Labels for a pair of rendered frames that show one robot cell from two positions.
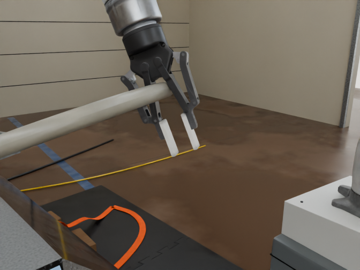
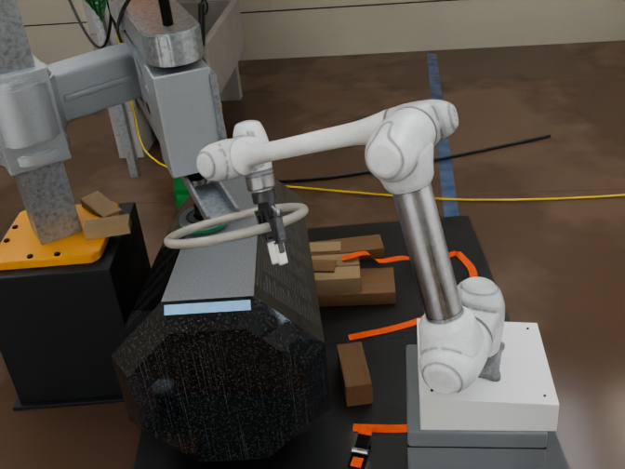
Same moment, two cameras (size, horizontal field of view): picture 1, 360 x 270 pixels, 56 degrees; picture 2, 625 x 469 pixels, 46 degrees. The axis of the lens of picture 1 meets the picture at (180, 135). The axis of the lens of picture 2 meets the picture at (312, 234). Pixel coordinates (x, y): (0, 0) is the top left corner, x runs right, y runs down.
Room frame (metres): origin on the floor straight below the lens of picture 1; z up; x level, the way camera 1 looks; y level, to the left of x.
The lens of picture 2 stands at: (-0.68, -1.47, 2.44)
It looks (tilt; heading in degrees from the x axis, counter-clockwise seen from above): 31 degrees down; 46
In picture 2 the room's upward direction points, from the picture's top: 6 degrees counter-clockwise
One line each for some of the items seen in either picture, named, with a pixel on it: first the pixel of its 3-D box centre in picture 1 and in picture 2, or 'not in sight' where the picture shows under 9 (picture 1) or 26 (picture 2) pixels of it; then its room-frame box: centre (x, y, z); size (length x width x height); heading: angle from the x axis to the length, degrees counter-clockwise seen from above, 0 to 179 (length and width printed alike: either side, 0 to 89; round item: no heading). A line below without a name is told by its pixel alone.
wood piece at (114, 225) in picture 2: not in sight; (107, 226); (0.73, 1.27, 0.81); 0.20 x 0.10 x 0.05; 142
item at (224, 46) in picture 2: not in sight; (195, 73); (3.01, 3.49, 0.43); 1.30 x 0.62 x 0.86; 37
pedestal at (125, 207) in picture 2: not in sight; (79, 301); (0.60, 1.49, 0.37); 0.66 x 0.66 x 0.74; 44
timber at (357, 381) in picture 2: not in sight; (353, 373); (1.26, 0.31, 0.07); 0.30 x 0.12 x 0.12; 49
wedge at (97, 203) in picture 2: not in sight; (100, 205); (0.84, 1.49, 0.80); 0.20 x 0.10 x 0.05; 88
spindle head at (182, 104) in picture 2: not in sight; (181, 112); (0.98, 0.90, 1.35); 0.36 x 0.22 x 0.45; 64
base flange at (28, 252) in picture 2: not in sight; (58, 233); (0.60, 1.49, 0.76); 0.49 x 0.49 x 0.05; 44
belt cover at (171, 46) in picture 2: not in sight; (154, 23); (1.11, 1.15, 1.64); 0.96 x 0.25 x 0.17; 64
